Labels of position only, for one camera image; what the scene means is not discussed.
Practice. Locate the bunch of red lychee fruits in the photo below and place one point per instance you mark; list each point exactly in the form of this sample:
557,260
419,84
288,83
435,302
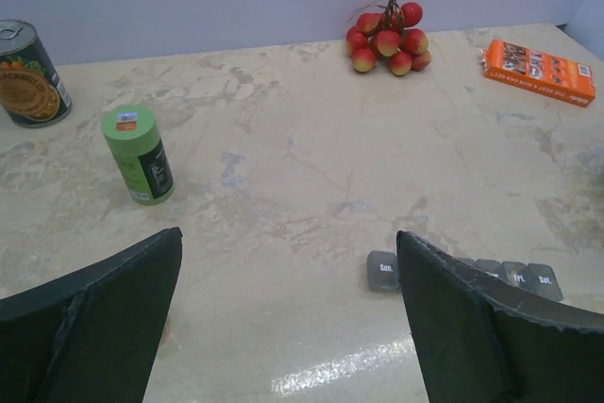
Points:
387,32

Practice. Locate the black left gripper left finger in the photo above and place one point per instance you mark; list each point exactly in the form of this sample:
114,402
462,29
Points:
91,335

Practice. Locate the orange cardboard box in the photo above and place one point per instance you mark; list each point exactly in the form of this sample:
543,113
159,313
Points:
537,71

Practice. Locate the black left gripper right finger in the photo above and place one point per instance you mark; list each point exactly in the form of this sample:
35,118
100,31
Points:
479,339

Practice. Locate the green cylindrical container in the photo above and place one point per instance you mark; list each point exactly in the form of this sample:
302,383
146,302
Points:
132,135

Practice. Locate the grey weekly pill organizer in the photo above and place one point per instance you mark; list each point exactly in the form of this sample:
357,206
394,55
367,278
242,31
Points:
537,278

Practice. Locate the tin can with dark label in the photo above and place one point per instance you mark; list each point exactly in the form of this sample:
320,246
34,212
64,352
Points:
32,93

